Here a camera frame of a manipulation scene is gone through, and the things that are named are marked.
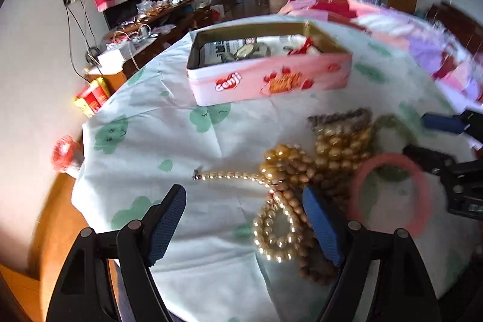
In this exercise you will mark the red white plastic bag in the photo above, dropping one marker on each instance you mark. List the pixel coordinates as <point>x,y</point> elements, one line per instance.
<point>218,12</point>

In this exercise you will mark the pink tin box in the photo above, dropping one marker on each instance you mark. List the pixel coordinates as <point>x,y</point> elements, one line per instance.
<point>234,84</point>

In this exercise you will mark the green bangle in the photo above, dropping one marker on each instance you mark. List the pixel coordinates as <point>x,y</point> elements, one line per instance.
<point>392,118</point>

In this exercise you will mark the clear plastic bag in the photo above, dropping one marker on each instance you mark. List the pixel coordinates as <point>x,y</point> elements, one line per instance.
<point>145,7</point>

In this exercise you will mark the red yellow carton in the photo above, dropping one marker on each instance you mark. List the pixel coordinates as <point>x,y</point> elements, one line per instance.
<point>92,95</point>

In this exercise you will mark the brown wooden bead strand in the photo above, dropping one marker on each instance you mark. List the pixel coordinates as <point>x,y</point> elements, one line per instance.
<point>317,269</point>

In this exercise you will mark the dark wooden headboard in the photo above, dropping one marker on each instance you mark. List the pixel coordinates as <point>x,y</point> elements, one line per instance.
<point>452,20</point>

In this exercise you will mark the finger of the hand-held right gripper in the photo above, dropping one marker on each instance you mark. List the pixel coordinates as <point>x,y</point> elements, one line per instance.
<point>426,158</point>
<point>441,124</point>

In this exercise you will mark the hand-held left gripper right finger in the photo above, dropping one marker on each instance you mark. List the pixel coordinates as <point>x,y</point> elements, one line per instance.
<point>324,227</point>

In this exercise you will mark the grey metal trinket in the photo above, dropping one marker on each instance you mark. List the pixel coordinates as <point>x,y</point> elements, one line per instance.
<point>251,50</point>

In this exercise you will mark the pink bangle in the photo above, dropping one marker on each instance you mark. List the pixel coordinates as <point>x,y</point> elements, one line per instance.
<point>424,209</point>

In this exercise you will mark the wooden television cabinet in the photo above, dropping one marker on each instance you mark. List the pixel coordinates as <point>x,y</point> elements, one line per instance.
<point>177,18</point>

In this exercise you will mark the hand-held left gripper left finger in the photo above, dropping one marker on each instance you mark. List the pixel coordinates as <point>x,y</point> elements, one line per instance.
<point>168,224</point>

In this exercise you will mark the bin with red bag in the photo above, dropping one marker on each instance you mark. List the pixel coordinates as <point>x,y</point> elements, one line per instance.
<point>66,154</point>

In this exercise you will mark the newspaper sheet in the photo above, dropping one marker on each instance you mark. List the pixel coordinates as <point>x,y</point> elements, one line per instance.
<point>217,52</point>

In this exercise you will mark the white cardboard box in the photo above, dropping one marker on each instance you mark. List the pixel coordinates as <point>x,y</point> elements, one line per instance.
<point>113,60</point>

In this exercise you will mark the bed with patchwork quilt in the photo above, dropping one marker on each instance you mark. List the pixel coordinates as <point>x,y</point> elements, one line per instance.
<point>415,39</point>

